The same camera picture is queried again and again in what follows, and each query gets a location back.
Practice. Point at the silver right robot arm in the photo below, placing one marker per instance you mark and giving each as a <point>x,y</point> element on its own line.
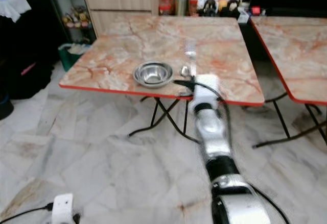
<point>215,132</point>

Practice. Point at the stainless steel bowl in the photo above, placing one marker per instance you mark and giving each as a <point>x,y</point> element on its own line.
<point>153,73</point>

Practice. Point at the marble top folding table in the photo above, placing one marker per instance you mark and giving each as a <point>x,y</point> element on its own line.
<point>296,50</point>
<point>133,38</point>

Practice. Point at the steel thermos flask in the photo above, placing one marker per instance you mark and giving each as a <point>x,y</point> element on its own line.
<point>180,3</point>

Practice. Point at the row of small figurines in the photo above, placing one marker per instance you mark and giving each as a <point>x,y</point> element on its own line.
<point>222,6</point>

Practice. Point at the light wooden cabinet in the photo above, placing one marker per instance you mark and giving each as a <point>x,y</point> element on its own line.
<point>120,7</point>

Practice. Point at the small red box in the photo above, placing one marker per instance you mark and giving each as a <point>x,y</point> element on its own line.
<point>256,10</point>

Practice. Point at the green plastic bin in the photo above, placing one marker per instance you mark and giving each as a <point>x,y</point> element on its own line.
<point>69,58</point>

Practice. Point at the black round bucket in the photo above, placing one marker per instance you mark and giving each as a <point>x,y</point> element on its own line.
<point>5,106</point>

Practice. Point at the glass display shelf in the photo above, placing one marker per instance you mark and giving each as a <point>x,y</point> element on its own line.
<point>71,9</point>

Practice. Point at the black cabinet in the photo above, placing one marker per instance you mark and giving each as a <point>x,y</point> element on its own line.
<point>30,45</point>

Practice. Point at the white lace cloth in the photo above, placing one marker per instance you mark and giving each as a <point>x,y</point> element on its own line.
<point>13,5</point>

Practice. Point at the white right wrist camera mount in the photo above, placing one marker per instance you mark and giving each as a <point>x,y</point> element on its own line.
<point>205,85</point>

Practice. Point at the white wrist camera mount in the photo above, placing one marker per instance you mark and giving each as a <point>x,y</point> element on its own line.
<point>205,85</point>
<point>62,208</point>

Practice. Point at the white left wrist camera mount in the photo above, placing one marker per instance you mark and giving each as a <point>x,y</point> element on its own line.
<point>62,208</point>

